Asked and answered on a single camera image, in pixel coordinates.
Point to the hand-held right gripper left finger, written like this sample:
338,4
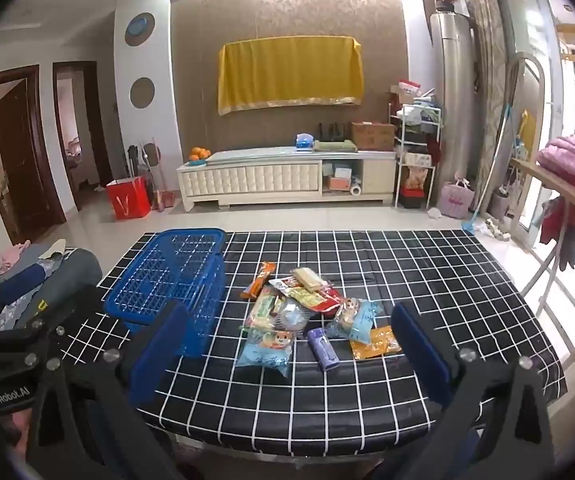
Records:
160,350

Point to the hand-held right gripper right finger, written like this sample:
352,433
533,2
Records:
417,355

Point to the orange yellow snack packet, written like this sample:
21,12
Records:
375,342

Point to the blue plastic basket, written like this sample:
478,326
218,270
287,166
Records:
167,265

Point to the light blue snack packet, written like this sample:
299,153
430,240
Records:
355,320
265,355

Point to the red snack packet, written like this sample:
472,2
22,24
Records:
325,302

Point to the orange snack bar packet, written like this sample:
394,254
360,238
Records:
260,280

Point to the clear cracker packet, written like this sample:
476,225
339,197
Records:
307,278

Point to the grey sofa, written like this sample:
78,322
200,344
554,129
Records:
75,270

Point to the pink cloth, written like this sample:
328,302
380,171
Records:
15,256

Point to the black chequered tablecloth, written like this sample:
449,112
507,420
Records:
417,270

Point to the small purple packet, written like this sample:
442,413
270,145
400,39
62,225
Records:
320,347

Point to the green snack packet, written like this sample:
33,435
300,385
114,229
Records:
262,307

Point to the red paper bag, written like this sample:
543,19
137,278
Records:
127,199

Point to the clear snack packet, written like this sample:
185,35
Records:
292,317

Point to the white red printed packet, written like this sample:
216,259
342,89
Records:
285,285

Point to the pink bag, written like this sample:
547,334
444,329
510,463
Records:
457,200

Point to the brown wooden door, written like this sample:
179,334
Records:
17,160

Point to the paper towel roll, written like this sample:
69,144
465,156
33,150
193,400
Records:
355,190

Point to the white TV cabinet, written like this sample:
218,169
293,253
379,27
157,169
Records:
247,180

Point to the red hanging garment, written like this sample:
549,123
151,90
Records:
562,225

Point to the bowl of oranges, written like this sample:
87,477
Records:
199,153

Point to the wooden drying rack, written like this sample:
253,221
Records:
532,170

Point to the cardboard box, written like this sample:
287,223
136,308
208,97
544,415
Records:
372,136

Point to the green folded cloth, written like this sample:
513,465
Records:
335,146

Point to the black router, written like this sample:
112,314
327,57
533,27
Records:
332,132

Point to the blue tissue box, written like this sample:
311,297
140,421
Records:
304,142

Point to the standing air conditioner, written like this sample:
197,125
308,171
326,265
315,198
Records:
455,110

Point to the pink quilt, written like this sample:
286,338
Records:
572,155

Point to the red white box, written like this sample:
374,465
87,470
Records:
408,85

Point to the patterned curtain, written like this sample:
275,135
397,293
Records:
487,85

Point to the yellow cloth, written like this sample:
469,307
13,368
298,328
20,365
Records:
287,70

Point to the brown door frame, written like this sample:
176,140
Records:
96,135

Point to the round brown wall plate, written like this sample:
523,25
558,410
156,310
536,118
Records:
142,92

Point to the round wall plate blue centre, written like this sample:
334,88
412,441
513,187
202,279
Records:
140,27

